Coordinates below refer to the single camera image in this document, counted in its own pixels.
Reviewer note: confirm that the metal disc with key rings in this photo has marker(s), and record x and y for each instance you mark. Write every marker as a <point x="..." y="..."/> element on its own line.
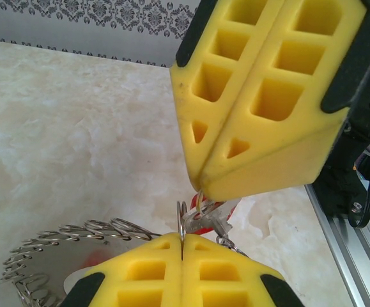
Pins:
<point x="44" y="265"/>

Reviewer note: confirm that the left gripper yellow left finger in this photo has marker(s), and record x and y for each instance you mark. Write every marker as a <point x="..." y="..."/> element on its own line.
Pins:
<point x="173" y="275"/>

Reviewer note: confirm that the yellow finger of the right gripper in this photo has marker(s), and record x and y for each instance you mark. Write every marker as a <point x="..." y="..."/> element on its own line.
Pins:
<point x="188" y="105"/>
<point x="267" y="160"/>

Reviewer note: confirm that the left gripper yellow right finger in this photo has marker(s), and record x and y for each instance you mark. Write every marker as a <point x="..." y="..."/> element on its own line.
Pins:
<point x="191" y="275"/>

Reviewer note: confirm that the red tag key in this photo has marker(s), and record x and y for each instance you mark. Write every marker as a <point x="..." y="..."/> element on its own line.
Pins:
<point x="204" y="231"/>

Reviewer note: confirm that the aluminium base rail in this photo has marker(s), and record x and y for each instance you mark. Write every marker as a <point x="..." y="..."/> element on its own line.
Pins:
<point x="347" y="256"/>

